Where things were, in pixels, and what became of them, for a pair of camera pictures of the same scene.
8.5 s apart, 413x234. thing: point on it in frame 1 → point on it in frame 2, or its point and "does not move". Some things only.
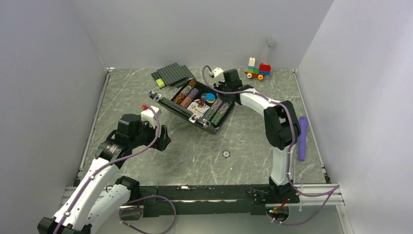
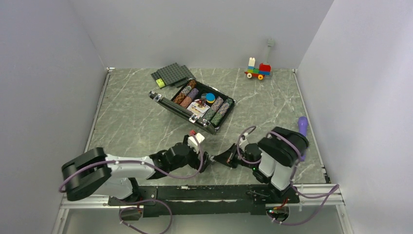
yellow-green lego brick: [160, 83] does not move
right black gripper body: [222, 85] → [236, 156]
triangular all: [201, 102] does not move
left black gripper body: [148, 133] → [193, 160]
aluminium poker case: [198, 102] does not move
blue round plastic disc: [210, 97] does not move
